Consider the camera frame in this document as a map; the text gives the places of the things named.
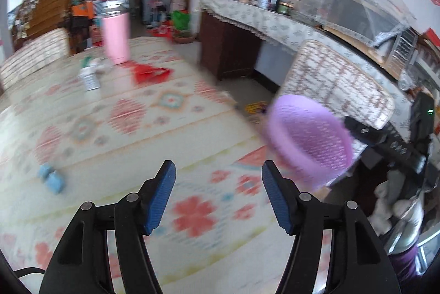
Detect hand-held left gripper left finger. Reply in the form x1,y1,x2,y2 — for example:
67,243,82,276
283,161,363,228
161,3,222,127
39,160,177,294

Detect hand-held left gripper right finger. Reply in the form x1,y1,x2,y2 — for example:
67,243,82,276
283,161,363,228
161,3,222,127
261,160,402,294

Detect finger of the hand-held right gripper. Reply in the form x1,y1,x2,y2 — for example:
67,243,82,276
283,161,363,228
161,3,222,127
344,116,382,145

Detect purple plastic basket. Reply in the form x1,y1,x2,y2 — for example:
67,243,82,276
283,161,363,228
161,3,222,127
263,94,354,192

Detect person's right hand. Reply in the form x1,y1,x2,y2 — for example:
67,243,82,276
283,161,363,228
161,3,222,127
373,170,425,248

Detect checked cushioned chair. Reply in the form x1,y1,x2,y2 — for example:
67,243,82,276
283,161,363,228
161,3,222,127
0,27,71,91
280,39,396,129

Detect silver toaster oven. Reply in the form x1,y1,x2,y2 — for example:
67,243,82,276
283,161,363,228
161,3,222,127
381,27,420,78

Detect yellow floor scrap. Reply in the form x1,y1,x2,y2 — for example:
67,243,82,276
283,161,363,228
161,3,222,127
244,102,269,114

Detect mesh food cover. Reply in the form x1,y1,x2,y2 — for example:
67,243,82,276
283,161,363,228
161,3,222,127
299,0,418,47

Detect red plastic bag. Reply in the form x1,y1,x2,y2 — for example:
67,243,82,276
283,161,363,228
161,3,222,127
129,62,172,85

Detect small white bottle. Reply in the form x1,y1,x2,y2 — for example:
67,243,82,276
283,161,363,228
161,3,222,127
78,70,102,91

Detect clear plastic bottle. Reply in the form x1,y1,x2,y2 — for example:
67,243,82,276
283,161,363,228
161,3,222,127
81,55,107,72

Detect dark wooden cabinet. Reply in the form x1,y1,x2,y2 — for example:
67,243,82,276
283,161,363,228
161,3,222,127
199,10,263,81

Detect red shopping bag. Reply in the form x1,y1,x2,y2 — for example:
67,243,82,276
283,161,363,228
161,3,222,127
155,26,174,40

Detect pink thermos bottle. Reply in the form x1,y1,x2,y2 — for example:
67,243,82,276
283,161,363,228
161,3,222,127
100,0,131,66

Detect green shopping bag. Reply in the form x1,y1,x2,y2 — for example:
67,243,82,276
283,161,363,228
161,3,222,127
172,10,191,31

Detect metal storage rack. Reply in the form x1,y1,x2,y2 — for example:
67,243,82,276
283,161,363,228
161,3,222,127
141,0,172,26

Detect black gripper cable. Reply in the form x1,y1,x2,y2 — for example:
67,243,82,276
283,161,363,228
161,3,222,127
15,266,45,279

